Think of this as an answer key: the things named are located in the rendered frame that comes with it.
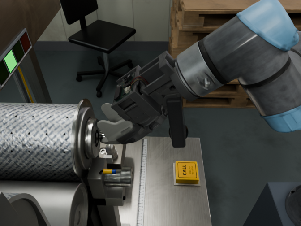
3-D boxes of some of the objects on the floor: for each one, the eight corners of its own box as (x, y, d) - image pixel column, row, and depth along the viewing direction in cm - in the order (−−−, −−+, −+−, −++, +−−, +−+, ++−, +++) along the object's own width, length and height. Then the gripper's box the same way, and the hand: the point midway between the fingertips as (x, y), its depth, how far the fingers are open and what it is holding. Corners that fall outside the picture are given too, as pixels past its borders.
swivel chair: (138, 62, 298) (134, -36, 230) (137, 97, 252) (132, -11, 184) (82, 63, 297) (61, -35, 229) (70, 99, 251) (41, -11, 183)
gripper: (167, 39, 42) (82, 102, 52) (168, 75, 35) (68, 139, 44) (197, 74, 46) (113, 125, 56) (203, 112, 39) (105, 163, 49)
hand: (109, 136), depth 51 cm, fingers closed, pressing on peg
